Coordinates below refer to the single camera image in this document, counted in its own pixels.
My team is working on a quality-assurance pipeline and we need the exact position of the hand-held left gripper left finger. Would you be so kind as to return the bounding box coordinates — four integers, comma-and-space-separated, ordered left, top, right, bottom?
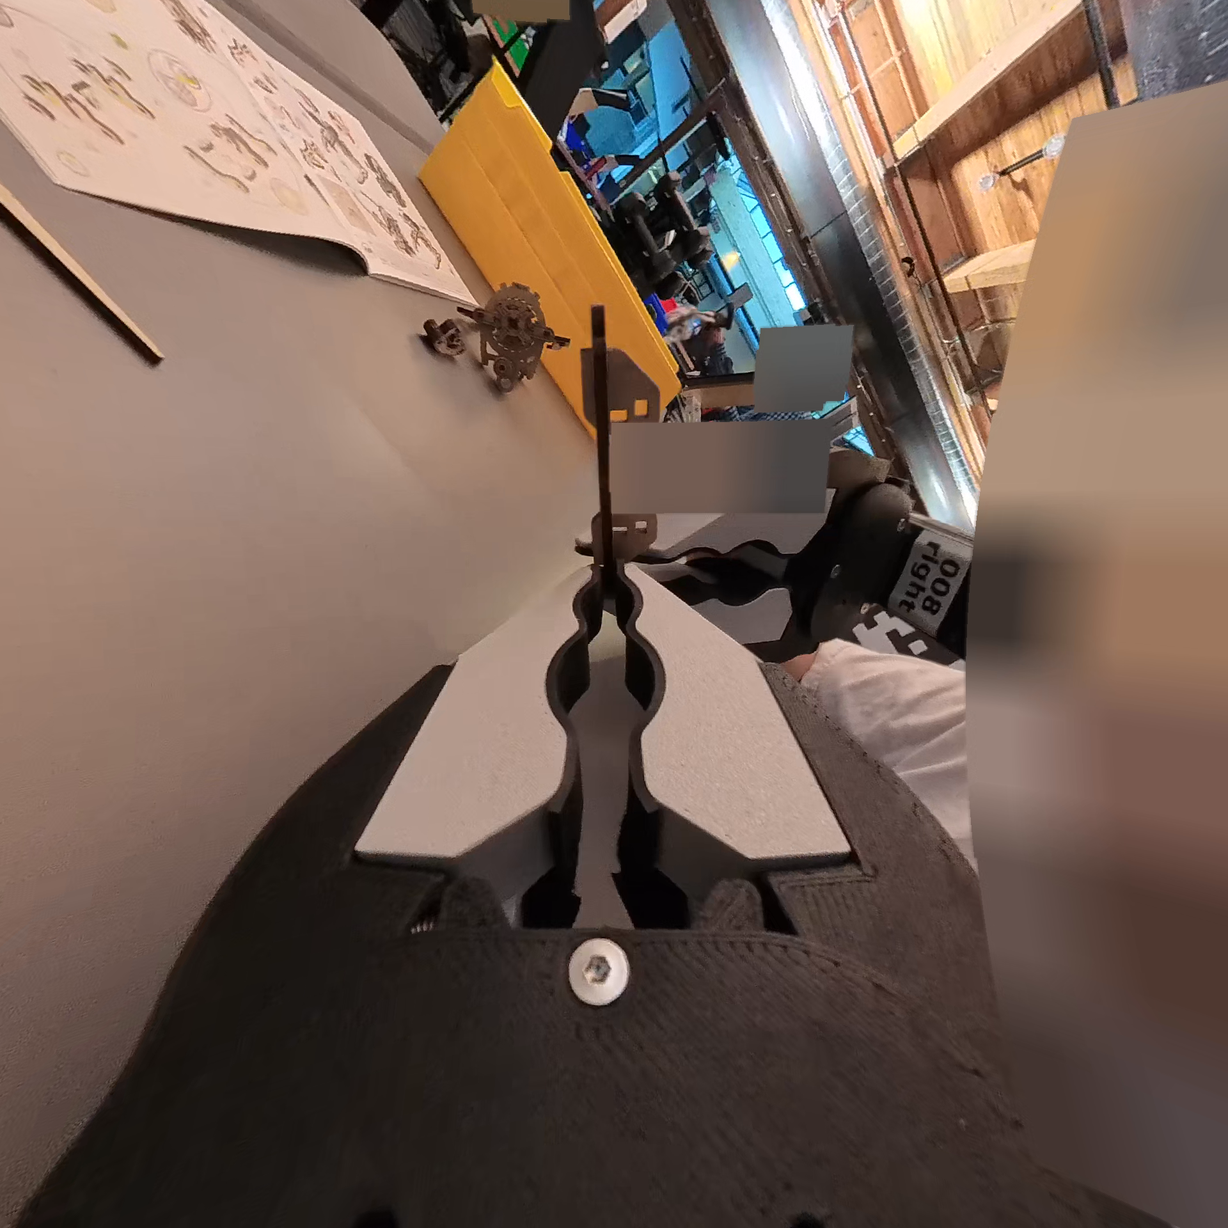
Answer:
353, 564, 604, 929

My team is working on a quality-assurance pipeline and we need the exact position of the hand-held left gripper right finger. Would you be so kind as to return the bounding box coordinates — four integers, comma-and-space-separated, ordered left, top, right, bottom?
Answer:
617, 562, 856, 929

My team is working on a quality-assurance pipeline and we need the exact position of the metal ventilation duct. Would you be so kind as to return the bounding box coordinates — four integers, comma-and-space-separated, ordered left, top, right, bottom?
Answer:
704, 0, 981, 524

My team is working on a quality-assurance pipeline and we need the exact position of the yellow plastic bin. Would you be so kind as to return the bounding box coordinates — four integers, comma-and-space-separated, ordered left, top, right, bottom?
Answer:
417, 59, 684, 446

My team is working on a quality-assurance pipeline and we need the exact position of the wooden gear assembly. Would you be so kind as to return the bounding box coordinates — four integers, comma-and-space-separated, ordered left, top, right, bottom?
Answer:
458, 281, 569, 394

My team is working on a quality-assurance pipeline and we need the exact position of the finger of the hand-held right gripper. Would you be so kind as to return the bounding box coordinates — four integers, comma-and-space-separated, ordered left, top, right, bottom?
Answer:
659, 552, 799, 645
575, 511, 829, 576

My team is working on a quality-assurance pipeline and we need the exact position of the small wooden plate part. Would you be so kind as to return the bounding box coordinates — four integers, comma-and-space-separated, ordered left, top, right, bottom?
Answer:
578, 347, 663, 446
587, 513, 659, 559

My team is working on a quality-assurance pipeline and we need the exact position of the illustrated instruction booklet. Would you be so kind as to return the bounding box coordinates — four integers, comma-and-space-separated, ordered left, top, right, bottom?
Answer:
0, 0, 479, 306

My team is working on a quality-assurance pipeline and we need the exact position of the group of black dumbbells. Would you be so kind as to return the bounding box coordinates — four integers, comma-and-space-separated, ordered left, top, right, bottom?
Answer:
613, 171, 718, 294

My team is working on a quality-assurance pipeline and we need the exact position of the long wooden model strip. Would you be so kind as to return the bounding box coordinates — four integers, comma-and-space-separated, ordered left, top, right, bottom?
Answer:
587, 306, 616, 617

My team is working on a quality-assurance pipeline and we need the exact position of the thin wooden stick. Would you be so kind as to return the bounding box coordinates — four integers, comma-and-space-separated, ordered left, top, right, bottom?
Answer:
0, 182, 166, 364

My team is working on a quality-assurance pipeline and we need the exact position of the wooden wall shelf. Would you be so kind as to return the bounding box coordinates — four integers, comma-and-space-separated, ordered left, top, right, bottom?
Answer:
888, 0, 1228, 298

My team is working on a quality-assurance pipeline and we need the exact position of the person's right forearm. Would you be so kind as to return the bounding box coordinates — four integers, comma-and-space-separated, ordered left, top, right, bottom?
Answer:
799, 637, 980, 869

